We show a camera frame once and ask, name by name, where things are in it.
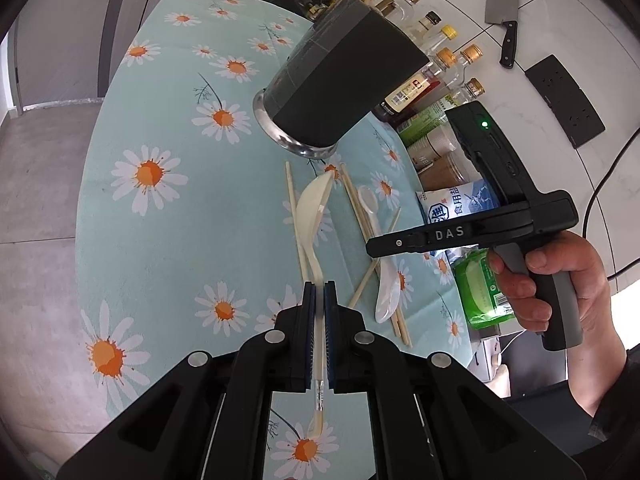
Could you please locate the black cap bottle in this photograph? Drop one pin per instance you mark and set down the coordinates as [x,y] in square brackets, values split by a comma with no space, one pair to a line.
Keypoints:
[432,19]

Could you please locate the white box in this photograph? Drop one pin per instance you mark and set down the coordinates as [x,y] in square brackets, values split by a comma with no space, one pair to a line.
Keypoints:
[487,355]

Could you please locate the grey door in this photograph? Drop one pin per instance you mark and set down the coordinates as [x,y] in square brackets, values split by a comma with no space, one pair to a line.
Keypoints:
[75,35]

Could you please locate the teal daisy print tablecloth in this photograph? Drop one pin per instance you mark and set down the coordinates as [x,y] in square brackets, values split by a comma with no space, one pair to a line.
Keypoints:
[200,210]

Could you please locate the green plastic packet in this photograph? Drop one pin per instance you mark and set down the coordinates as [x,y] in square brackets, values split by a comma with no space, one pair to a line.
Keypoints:
[482,295]

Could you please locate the large white spoon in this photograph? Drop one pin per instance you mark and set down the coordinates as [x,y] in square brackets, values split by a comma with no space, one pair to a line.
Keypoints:
[312,205]

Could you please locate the beige plastic container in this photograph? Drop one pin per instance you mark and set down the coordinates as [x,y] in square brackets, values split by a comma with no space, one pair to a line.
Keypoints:
[432,145]

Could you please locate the black wall socket panel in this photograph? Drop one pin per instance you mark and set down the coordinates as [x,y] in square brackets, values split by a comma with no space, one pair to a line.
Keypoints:
[565,100]

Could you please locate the small white spoon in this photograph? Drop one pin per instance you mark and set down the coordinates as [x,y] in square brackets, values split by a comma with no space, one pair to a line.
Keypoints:
[367,200]

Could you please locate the yellow cap bottle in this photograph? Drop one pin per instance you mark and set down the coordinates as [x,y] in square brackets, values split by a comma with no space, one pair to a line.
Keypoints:
[449,33]

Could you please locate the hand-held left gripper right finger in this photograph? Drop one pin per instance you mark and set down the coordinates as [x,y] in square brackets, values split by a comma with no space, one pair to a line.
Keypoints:
[330,340]

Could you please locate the dark kitchen tool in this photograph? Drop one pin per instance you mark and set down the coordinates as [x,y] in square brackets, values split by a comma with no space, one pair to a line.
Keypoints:
[315,2]

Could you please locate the person's right forearm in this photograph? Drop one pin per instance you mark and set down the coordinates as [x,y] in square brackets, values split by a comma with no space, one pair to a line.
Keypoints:
[595,377]

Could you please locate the brown spice jar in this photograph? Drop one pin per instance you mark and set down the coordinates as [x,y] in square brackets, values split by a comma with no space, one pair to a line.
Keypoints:
[445,172]

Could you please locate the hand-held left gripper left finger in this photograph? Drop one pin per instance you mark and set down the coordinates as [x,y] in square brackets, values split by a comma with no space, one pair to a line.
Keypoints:
[310,340]

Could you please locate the person's right hand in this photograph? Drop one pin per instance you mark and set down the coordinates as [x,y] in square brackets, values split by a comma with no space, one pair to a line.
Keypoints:
[595,290]

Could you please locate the tall clear gold cap bottle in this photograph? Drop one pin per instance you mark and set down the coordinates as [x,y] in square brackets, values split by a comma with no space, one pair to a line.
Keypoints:
[470,53]

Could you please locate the blue white salt bag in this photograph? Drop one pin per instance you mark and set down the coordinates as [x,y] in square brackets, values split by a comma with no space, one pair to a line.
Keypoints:
[450,205]

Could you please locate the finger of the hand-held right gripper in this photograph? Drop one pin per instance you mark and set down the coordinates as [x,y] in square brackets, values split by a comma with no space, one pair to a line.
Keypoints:
[415,241]

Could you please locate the small red label bottle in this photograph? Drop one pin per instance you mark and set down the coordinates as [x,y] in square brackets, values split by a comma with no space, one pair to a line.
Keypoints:
[407,92]

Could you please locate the medium white spoon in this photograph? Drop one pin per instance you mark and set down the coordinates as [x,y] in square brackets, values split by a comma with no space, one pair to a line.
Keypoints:
[389,300]

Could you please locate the black utensil holder cup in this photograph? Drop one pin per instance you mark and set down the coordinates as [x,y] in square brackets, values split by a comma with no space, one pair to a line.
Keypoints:
[350,70]

